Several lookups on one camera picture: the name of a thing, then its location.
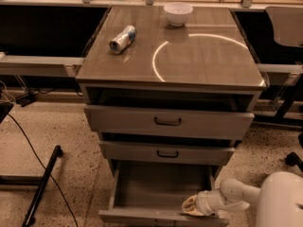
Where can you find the grey drawer cabinet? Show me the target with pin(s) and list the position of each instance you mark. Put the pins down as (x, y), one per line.
(204, 65)

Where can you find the grey top drawer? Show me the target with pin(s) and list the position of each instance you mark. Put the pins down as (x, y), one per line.
(167, 122)

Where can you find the grey desk right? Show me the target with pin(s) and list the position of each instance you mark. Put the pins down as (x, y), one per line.
(281, 74)

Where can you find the black metal stand leg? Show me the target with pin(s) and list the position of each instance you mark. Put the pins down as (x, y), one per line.
(30, 216)

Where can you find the silver blue drink can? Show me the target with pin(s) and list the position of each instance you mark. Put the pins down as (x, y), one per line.
(123, 39)

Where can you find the grey desk left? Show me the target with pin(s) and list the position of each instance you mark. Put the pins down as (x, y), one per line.
(40, 66)

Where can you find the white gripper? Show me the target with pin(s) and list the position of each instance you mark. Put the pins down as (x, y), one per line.
(208, 200)

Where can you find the grey drawer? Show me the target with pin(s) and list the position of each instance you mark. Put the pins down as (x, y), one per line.
(193, 155)
(147, 194)
(167, 122)

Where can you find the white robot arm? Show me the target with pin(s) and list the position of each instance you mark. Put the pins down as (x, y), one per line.
(279, 200)

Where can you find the grey bottom drawer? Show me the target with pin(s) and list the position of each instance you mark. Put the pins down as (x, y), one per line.
(147, 194)

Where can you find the grey middle drawer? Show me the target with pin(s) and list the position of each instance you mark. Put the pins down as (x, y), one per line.
(193, 155)

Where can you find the grey desk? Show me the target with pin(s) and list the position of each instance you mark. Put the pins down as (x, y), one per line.
(40, 66)
(281, 74)

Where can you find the white bowl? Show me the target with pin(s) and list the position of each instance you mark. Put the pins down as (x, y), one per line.
(177, 13)

